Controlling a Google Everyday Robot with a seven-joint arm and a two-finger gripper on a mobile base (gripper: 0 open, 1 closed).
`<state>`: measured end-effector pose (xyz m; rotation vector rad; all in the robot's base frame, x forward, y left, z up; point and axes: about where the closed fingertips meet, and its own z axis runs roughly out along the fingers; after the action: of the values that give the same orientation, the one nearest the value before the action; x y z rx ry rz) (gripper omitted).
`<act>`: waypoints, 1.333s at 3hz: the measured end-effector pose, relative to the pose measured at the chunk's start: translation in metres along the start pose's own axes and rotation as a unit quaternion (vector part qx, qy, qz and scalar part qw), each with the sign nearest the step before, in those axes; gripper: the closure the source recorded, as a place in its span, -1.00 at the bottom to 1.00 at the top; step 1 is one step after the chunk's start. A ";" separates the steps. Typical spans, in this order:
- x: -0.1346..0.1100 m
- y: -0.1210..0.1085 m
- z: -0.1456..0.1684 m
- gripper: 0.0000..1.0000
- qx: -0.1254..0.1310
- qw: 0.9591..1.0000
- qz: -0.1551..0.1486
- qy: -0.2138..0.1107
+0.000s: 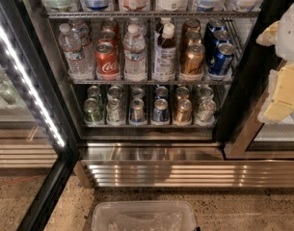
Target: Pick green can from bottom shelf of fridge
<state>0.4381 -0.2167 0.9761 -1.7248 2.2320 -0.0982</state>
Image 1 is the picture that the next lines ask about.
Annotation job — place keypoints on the rear silver blue can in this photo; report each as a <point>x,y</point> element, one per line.
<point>137,93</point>

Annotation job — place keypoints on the white green can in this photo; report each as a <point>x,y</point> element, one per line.
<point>115,111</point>
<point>114,92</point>

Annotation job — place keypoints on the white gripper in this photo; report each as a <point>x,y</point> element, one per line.
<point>290,33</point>

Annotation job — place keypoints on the middle wire shelf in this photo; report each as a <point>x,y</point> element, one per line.
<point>147,82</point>

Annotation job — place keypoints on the front left water bottle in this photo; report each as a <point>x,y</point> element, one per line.
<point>72,47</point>

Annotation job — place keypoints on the silver blue can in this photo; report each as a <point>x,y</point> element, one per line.
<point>137,112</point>
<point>137,93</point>

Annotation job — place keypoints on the dark blue can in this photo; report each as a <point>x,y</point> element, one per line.
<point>161,93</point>
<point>160,110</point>

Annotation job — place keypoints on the pale green can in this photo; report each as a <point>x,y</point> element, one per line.
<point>205,112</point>
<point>204,92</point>

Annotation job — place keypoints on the front gold can bottom shelf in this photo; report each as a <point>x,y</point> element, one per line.
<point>183,110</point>

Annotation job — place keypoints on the front gold can middle shelf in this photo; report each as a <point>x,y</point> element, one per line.
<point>193,59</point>

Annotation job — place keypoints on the front blue can middle shelf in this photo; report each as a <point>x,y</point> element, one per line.
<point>221,60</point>

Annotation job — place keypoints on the rear blue can middle shelf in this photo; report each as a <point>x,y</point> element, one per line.
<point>213,25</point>

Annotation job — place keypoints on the rear green can bottom shelf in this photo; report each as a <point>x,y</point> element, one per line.
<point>95,93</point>

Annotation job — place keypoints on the red cola can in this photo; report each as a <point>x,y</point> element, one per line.
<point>107,63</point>
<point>108,36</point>
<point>110,24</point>

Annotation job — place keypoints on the glass fridge door with light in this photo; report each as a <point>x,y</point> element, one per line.
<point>28,49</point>

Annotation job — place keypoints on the rear gold can middle shelf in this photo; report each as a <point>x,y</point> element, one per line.
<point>191,25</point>

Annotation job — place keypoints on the front centre water bottle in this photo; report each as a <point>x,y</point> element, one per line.
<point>135,54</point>

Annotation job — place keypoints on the water bottle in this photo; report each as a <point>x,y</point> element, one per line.
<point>81,28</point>
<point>135,54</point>
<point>72,47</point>
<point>139,22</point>

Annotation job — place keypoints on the rear centre water bottle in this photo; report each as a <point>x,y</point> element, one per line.
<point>139,22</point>

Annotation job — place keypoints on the blue can shelf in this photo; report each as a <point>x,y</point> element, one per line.
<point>221,60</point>
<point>217,37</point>
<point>213,25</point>

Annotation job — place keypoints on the front silver blue can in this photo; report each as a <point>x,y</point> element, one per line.
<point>137,112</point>

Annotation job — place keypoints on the upper wire shelf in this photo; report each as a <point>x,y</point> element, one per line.
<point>148,14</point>

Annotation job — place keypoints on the gold can shelf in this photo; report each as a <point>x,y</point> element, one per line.
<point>183,110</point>
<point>191,25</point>
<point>191,37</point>
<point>181,93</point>
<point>193,59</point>

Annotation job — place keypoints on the rear left water bottle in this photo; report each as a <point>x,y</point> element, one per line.
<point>81,28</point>

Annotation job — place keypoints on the rear red cola can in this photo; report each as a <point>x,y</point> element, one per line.
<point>110,24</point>

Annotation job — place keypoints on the clear plastic bin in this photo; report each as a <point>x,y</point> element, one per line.
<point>152,215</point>

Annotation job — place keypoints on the wire shelf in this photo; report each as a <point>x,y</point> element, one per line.
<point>147,82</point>
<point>148,14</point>

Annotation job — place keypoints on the rear gold can bottom shelf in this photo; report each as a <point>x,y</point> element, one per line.
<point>181,93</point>

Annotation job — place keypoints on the front tea bottle white cap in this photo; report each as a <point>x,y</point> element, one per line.
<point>165,53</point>

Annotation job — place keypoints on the middle red cola can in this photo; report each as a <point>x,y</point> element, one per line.
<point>108,36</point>

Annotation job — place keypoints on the rear dark blue can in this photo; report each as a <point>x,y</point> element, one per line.
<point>161,93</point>

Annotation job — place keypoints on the rear pale green can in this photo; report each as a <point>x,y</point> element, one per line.
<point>204,92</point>

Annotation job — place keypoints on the front red cola can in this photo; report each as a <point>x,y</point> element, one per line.
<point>107,63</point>

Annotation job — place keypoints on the rear tea bottle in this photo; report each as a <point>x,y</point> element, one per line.
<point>160,25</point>

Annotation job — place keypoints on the front dark blue can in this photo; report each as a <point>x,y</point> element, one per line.
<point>160,110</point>

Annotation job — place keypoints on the front pale green can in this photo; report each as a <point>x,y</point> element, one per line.
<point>205,112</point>

